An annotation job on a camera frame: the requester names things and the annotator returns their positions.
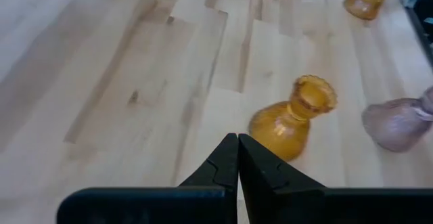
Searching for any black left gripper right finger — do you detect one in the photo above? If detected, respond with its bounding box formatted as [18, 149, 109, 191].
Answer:
[239, 133, 433, 224]

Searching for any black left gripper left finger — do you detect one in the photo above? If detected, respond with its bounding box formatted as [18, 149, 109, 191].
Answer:
[56, 133, 240, 224]

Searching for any amber ribbed glass candle holder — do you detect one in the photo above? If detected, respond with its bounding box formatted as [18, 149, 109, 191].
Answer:
[343, 0, 388, 21]
[248, 74, 338, 162]

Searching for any pink ribbed glass candle holder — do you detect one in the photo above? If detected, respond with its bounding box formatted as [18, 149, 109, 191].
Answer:
[361, 87, 433, 153]

